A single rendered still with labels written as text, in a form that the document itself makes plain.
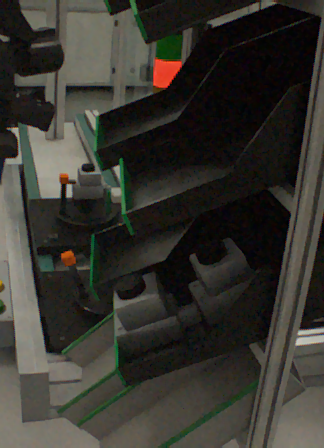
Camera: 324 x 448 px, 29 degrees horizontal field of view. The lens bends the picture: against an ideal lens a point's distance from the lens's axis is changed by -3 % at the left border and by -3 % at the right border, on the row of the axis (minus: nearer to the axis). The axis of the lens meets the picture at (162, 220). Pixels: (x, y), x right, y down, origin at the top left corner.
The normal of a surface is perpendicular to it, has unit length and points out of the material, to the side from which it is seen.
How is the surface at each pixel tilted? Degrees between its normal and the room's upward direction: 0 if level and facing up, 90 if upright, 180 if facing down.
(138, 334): 90
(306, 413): 0
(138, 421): 45
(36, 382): 90
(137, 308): 90
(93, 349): 90
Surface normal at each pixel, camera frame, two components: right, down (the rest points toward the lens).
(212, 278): 0.23, 0.37
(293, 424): 0.07, -0.90
